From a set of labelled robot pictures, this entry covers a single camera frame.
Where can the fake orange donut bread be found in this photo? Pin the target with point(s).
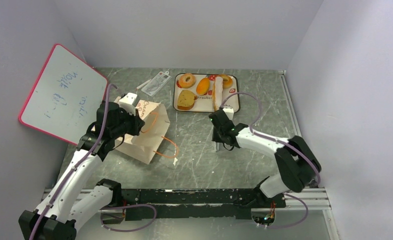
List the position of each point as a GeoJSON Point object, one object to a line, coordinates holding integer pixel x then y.
{"type": "Point", "coordinates": [186, 81]}

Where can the fake bread slice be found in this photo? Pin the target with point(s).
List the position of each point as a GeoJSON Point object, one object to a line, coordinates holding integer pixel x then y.
{"type": "Point", "coordinates": [186, 100]}

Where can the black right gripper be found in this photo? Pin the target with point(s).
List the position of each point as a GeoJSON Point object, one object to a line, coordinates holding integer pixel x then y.
{"type": "Point", "coordinates": [217, 118]}

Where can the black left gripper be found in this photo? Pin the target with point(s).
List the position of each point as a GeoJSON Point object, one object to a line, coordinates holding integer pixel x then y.
{"type": "Point", "coordinates": [137, 123]}

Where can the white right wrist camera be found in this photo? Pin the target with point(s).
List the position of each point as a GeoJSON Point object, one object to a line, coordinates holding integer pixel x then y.
{"type": "Point", "coordinates": [229, 111]}

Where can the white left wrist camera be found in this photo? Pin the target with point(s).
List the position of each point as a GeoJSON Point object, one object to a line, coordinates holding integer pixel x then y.
{"type": "Point", "coordinates": [129, 103]}

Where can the white marker pen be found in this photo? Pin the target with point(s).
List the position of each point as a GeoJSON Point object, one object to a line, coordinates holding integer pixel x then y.
{"type": "Point", "coordinates": [143, 84]}

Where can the pink framed whiteboard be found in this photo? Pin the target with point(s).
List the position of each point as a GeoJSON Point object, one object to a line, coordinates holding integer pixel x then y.
{"type": "Point", "coordinates": [64, 100]}

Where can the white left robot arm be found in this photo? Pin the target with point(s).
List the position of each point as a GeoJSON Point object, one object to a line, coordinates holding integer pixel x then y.
{"type": "Point", "coordinates": [59, 216]}

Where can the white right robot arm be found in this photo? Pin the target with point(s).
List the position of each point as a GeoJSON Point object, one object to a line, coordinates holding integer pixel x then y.
{"type": "Point", "coordinates": [297, 165]}

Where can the beige paper bag orange handles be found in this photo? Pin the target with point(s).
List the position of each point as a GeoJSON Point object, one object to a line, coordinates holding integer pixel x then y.
{"type": "Point", "coordinates": [146, 145]}

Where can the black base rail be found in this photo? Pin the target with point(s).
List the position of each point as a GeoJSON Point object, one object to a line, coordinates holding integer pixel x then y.
{"type": "Point", "coordinates": [197, 203]}

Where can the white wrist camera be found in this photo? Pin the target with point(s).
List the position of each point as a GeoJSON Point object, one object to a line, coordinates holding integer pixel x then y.
{"type": "Point", "coordinates": [229, 111]}
{"type": "Point", "coordinates": [129, 103]}

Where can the small plastic packet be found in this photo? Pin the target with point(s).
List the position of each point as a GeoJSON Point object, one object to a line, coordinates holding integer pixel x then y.
{"type": "Point", "coordinates": [156, 83]}

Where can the strawberry print tray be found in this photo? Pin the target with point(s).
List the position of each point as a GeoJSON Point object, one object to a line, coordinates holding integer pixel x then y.
{"type": "Point", "coordinates": [203, 103]}

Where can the fake long baguette bread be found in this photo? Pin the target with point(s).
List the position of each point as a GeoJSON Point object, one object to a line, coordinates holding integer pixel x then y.
{"type": "Point", "coordinates": [217, 93]}

